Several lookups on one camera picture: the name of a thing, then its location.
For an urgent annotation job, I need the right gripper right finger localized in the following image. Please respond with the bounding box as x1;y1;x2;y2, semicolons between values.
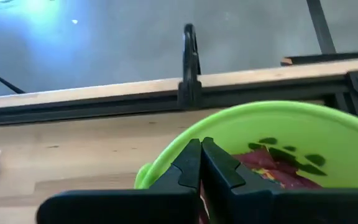
201;136;358;224

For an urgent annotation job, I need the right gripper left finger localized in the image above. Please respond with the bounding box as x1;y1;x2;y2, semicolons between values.
35;139;202;224

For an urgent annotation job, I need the purple Skittles candy pack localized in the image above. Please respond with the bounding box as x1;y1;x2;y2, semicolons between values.
261;167;323;190
198;183;211;224
232;145;295;180

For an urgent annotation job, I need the green plastic halloween bucket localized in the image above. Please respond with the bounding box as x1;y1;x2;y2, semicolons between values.
134;100;358;191

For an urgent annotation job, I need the black clamp on table edge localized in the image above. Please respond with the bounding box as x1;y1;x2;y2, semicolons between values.
177;23;203;109

